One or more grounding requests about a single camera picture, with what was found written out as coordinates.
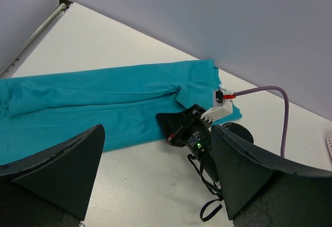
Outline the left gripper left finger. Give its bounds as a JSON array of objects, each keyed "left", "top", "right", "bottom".
[{"left": 1, "top": 124, "right": 105, "bottom": 219}]

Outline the aluminium rail frame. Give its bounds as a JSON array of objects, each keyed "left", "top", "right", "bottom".
[{"left": 1, "top": 2, "right": 72, "bottom": 79}]

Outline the black thin cable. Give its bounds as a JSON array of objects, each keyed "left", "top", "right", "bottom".
[{"left": 187, "top": 153, "right": 224, "bottom": 222}]

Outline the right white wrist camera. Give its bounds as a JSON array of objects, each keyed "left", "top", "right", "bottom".
[{"left": 201, "top": 84, "right": 235, "bottom": 123}]

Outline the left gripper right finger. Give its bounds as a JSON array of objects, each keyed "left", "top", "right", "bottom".
[{"left": 211, "top": 125, "right": 331, "bottom": 221}]

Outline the teal t-shirt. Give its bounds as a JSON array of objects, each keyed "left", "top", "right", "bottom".
[{"left": 0, "top": 59, "right": 243, "bottom": 153}]

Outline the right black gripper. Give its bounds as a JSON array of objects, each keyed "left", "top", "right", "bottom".
[{"left": 156, "top": 104, "right": 218, "bottom": 182}]

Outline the white perforated plastic basket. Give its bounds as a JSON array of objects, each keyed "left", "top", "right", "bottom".
[{"left": 326, "top": 133, "right": 332, "bottom": 160}]

